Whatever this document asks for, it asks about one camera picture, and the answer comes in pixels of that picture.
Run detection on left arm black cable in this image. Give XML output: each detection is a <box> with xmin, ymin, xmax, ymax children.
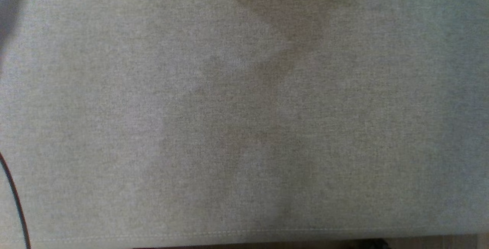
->
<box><xmin>0</xmin><ymin>152</ymin><xmax>32</xmax><ymax>249</ymax></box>

